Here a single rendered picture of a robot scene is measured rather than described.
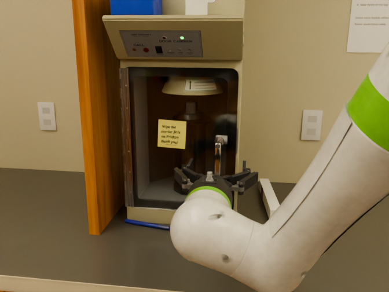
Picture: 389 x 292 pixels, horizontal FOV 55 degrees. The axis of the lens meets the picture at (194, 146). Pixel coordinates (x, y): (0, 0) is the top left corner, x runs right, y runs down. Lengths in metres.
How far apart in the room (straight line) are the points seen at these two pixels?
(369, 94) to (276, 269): 0.30
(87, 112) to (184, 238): 0.49
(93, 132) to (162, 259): 0.36
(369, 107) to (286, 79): 0.99
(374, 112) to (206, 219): 0.30
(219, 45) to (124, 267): 0.57
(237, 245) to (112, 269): 0.41
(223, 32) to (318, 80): 0.63
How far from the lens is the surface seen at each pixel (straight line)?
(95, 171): 1.02
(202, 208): 0.61
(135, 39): 0.94
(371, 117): 0.44
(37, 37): 1.62
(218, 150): 0.95
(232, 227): 0.61
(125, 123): 1.04
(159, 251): 0.99
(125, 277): 0.91
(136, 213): 1.13
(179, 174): 0.87
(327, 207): 0.51
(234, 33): 0.89
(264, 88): 1.42
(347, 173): 0.48
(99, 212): 1.07
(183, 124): 1.00
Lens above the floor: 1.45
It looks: 15 degrees down
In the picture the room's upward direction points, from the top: straight up
